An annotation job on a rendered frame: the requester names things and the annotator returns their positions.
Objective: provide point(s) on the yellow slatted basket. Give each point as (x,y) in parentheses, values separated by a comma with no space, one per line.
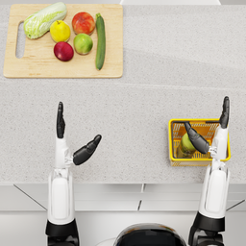
(179,128)

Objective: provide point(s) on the wooden cutting board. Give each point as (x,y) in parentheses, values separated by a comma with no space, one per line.
(41,64)

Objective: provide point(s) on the green apple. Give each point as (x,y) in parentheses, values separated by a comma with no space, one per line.
(83,43)

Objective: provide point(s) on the green cucumber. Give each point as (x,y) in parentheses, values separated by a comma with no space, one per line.
(100,41)

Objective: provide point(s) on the dark round robot body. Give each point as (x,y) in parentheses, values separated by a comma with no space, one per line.
(149,235)

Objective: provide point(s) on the napa cabbage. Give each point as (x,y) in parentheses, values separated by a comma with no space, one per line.
(43,19)

